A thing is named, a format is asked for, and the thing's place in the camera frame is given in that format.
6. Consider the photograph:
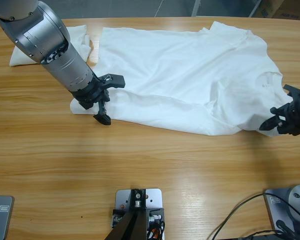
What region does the long black cable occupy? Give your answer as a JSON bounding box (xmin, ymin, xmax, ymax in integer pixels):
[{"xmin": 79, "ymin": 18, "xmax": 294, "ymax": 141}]
[{"xmin": 212, "ymin": 192, "xmax": 300, "ymax": 240}]

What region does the white T-shirt with black print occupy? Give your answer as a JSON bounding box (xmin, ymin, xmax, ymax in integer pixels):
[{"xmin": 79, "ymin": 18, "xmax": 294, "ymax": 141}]
[{"xmin": 69, "ymin": 21, "xmax": 288, "ymax": 138}]

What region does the white cord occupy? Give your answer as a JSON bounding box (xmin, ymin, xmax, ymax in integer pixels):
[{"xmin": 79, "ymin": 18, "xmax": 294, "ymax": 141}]
[{"xmin": 154, "ymin": 0, "xmax": 166, "ymax": 16}]

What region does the white metal leg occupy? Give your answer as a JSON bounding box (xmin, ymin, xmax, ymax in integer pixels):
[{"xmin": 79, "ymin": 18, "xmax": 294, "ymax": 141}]
[
  {"xmin": 248, "ymin": 0, "xmax": 263, "ymax": 18},
  {"xmin": 191, "ymin": 0, "xmax": 203, "ymax": 17}
]

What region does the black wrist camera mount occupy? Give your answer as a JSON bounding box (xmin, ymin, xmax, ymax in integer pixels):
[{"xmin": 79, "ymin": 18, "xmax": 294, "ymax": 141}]
[{"xmin": 97, "ymin": 73, "xmax": 126, "ymax": 90}]

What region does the dark camera post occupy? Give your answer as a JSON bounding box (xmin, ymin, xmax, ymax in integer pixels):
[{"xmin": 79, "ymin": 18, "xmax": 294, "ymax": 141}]
[{"xmin": 106, "ymin": 189, "xmax": 148, "ymax": 240}]

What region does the folded white T-shirt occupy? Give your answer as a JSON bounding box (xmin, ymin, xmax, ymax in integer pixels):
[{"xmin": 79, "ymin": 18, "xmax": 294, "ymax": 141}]
[{"xmin": 9, "ymin": 24, "xmax": 93, "ymax": 67}]

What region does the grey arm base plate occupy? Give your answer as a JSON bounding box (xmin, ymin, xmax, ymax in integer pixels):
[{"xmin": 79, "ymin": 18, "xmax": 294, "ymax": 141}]
[
  {"xmin": 0, "ymin": 194, "xmax": 15, "ymax": 240},
  {"xmin": 263, "ymin": 184, "xmax": 300, "ymax": 237}
]

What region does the white mounting block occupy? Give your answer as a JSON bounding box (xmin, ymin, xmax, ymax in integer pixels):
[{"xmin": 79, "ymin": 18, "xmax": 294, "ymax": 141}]
[{"xmin": 114, "ymin": 188, "xmax": 165, "ymax": 240}]

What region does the thin black cable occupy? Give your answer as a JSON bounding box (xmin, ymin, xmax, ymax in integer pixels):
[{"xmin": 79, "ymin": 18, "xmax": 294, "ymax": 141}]
[{"xmin": 212, "ymin": 228, "xmax": 281, "ymax": 240}]

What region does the cardboard box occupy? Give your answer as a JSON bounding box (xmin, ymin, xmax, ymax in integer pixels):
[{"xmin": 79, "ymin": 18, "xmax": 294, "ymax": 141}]
[{"xmin": 261, "ymin": 0, "xmax": 300, "ymax": 20}]

